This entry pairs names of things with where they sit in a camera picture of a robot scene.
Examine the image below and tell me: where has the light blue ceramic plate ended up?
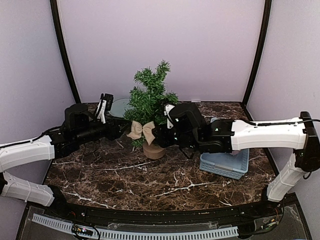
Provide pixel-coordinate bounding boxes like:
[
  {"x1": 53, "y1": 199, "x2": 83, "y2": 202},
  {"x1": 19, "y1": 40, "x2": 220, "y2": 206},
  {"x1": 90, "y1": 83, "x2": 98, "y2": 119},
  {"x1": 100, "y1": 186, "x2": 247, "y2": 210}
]
[{"x1": 108, "y1": 98, "x2": 131, "y2": 118}]

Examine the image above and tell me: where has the light blue plastic basket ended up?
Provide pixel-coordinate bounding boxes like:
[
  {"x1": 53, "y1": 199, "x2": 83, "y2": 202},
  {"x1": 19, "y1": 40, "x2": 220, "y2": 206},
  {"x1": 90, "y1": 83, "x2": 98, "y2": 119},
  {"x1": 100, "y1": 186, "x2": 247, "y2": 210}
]
[{"x1": 199, "y1": 117, "x2": 250, "y2": 180}]

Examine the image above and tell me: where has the black front rail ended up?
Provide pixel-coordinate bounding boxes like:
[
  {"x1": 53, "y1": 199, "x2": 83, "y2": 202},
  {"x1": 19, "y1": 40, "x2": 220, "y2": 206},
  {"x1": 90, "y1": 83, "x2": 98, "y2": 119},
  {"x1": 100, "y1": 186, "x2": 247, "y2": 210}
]
[{"x1": 54, "y1": 202, "x2": 273, "y2": 225}]

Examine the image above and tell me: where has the black corner post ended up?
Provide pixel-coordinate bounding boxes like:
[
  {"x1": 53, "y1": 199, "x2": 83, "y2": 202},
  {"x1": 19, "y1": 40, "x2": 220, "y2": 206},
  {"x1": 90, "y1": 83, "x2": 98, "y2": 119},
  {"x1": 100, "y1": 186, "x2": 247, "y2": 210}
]
[
  {"x1": 242, "y1": 0, "x2": 272, "y2": 108},
  {"x1": 49, "y1": 0, "x2": 82, "y2": 104}
]

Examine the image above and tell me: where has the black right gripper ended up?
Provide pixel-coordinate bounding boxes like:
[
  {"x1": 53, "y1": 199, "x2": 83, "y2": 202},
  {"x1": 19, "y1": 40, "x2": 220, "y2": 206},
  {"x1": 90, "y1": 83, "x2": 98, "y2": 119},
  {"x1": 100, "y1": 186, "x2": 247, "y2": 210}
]
[{"x1": 151, "y1": 123, "x2": 202, "y2": 151}]

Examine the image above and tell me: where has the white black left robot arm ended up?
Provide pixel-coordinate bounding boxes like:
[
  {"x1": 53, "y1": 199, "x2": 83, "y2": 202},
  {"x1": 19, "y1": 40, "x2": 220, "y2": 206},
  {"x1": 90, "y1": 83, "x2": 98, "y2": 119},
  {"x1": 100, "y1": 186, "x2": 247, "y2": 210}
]
[{"x1": 0, "y1": 103, "x2": 130, "y2": 218}]

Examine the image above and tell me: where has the brown gingerbread ornament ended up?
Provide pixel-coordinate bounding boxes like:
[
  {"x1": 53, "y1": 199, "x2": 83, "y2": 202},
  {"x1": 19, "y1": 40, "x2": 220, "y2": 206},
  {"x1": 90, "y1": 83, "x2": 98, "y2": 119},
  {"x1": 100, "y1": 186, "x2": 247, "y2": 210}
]
[{"x1": 126, "y1": 120, "x2": 156, "y2": 146}]

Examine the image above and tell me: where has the right black corner post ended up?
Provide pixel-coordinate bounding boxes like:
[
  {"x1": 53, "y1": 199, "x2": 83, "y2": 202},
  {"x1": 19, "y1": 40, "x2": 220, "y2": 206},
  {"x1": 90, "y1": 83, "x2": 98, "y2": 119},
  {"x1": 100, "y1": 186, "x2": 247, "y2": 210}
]
[{"x1": 242, "y1": 0, "x2": 272, "y2": 108}]

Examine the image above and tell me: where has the small green christmas tree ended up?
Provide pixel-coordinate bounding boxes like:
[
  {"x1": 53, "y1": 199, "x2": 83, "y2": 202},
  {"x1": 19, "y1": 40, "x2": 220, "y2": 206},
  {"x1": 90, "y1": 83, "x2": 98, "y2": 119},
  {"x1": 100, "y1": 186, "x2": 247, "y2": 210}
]
[{"x1": 124, "y1": 60, "x2": 178, "y2": 160}]

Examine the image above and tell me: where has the white slotted cable duct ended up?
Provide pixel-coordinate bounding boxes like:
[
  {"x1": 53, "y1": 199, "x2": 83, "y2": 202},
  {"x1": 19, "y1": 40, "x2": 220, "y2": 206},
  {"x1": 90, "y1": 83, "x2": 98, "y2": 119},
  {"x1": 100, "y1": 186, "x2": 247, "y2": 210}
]
[{"x1": 31, "y1": 213, "x2": 239, "y2": 240}]

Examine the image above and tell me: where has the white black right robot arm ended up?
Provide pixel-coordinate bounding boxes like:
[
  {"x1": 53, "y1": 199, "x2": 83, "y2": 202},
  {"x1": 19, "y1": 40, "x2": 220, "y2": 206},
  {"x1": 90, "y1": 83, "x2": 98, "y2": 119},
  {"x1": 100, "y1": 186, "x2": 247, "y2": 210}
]
[{"x1": 152, "y1": 103, "x2": 320, "y2": 217}]

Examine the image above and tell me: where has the left black corner post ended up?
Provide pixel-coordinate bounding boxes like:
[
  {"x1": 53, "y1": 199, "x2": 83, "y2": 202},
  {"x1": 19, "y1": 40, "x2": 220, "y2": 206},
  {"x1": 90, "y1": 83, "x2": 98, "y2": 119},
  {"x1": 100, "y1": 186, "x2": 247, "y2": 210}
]
[{"x1": 49, "y1": 0, "x2": 82, "y2": 104}]

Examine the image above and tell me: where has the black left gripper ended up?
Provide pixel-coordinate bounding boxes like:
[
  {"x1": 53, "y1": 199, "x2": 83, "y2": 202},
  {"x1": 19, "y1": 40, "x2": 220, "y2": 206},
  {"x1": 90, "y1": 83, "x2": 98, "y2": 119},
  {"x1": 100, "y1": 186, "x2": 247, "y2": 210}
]
[{"x1": 74, "y1": 114, "x2": 132, "y2": 146}]

